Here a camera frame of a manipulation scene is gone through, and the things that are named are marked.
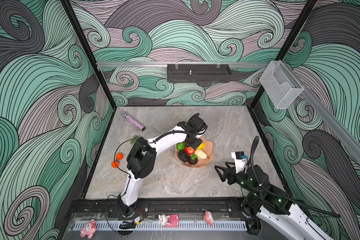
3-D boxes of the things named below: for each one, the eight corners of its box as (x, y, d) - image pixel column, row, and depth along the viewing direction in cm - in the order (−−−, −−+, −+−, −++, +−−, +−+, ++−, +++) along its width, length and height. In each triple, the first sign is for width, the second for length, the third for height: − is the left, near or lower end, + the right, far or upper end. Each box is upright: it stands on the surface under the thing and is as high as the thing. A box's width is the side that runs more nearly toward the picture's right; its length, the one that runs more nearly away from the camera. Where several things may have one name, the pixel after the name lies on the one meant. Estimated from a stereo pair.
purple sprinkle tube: (125, 118, 115) (123, 115, 112) (128, 116, 116) (127, 113, 113) (142, 131, 106) (141, 129, 104) (145, 129, 108) (144, 126, 105)
